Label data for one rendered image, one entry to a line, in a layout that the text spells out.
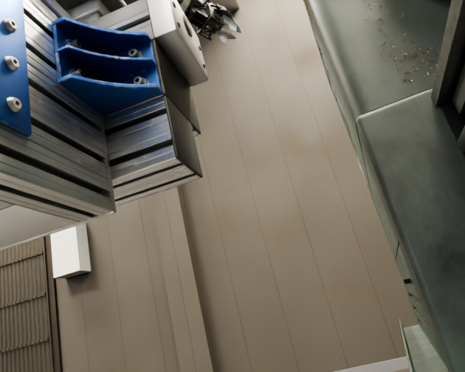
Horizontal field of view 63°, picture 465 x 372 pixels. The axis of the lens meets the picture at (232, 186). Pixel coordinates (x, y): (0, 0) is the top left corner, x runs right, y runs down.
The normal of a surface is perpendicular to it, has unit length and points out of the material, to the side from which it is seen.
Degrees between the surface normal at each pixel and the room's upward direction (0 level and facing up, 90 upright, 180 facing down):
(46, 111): 90
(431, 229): 90
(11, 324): 90
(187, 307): 90
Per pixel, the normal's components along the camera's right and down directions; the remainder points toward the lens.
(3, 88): 0.93, -0.30
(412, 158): -0.37, -0.22
